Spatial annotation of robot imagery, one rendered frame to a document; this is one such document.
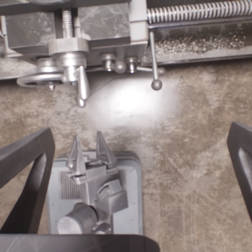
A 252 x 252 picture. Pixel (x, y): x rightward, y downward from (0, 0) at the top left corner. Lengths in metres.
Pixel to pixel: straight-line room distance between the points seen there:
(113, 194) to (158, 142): 1.04
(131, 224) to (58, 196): 0.42
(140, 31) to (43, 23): 0.25
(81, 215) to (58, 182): 0.82
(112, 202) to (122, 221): 0.88
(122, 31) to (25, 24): 0.23
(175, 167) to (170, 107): 0.38
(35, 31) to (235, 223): 1.58
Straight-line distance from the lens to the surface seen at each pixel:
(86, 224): 0.50
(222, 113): 1.54
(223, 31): 1.15
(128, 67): 0.85
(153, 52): 0.82
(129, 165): 1.22
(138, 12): 0.68
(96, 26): 0.60
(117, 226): 1.35
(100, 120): 1.45
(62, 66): 0.57
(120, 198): 0.47
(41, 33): 0.63
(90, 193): 0.51
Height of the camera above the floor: 1.44
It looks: 84 degrees down
